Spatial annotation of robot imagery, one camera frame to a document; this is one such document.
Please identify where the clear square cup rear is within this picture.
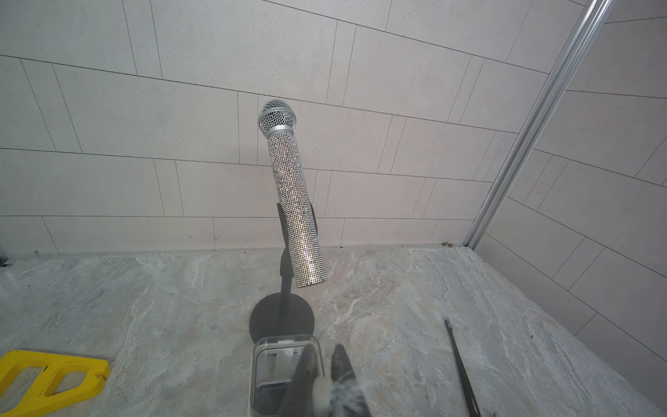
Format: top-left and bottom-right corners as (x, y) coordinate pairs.
(248, 335), (326, 416)

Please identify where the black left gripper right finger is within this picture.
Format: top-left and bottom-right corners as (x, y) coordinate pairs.
(330, 344), (372, 417)

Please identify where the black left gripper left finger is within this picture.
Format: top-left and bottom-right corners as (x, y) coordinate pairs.
(278, 345), (319, 417)

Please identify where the glitter silver microphone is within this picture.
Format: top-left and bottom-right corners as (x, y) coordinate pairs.
(258, 99), (327, 288)

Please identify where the aluminium corner profile right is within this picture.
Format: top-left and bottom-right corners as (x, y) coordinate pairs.
(463, 0), (615, 251)

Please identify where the yellow triangle plastic piece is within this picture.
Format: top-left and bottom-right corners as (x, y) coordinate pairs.
(1, 350), (110, 416)

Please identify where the black microphone stand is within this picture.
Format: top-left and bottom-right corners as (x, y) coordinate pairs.
(249, 203), (315, 342)

